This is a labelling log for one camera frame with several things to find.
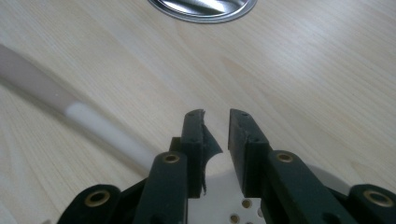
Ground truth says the round metal plate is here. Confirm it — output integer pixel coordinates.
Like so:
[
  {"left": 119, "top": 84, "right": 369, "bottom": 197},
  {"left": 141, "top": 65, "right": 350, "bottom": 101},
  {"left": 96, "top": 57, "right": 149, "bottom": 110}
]
[{"left": 147, "top": 0, "right": 259, "bottom": 24}]

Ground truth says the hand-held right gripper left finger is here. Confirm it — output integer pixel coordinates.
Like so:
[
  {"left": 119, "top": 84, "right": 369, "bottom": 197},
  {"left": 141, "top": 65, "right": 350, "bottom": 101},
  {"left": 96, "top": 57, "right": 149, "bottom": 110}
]
[{"left": 169, "top": 108, "right": 224, "bottom": 199}]

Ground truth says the white slotted spatula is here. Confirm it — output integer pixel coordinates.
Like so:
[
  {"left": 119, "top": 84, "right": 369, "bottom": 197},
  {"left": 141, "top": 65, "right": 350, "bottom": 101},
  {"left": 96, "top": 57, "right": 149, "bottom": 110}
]
[{"left": 0, "top": 43, "right": 351, "bottom": 224}]

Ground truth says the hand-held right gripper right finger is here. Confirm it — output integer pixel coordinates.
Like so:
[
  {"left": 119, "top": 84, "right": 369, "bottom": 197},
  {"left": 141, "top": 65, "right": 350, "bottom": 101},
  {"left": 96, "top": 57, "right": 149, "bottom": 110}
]
[{"left": 228, "top": 108, "right": 273, "bottom": 199}]

